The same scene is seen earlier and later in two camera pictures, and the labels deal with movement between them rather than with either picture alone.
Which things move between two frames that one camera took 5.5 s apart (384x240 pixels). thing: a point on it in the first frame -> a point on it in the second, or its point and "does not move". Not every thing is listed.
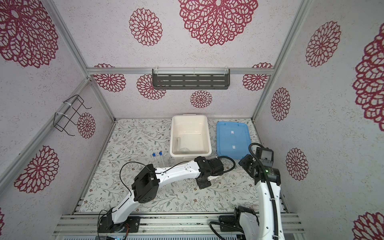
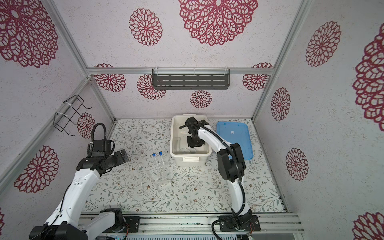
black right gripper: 244,161 -> 190,143
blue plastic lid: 233,139 does not move
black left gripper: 203,185 -> 120,159
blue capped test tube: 154,154 does not move
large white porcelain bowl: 184,151 does not move
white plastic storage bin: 190,137 does not move
